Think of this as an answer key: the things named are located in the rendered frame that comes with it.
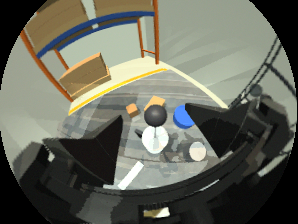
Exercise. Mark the blue short cylinder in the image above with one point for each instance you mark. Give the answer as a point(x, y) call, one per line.
point(181, 118)

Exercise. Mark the white flat bar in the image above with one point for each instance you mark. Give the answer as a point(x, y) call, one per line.
point(128, 178)

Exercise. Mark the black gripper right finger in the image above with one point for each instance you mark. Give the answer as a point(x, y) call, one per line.
point(220, 126)

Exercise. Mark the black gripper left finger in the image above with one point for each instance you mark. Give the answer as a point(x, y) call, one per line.
point(96, 152)

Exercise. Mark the glass coffee press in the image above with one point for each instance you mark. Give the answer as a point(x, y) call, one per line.
point(154, 136)

